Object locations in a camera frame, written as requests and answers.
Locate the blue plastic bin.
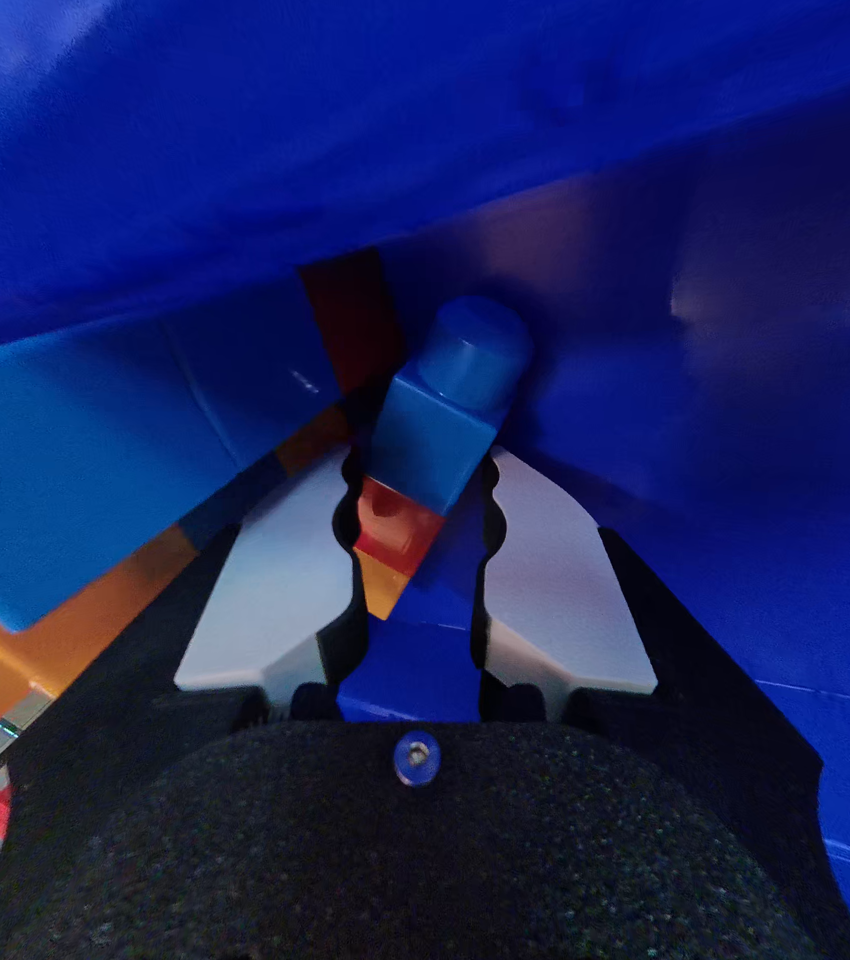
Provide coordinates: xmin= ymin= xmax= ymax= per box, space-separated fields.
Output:
xmin=0 ymin=0 xmax=850 ymax=960

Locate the orange mega block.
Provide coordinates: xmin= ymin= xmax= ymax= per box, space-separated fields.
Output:
xmin=0 ymin=525 xmax=201 ymax=760
xmin=273 ymin=403 xmax=356 ymax=479
xmin=353 ymin=547 xmax=411 ymax=622

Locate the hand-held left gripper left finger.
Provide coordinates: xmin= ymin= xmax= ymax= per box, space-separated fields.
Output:
xmin=173 ymin=448 xmax=370 ymax=695

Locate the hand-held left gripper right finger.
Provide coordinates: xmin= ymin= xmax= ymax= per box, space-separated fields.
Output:
xmin=470 ymin=446 xmax=658 ymax=695

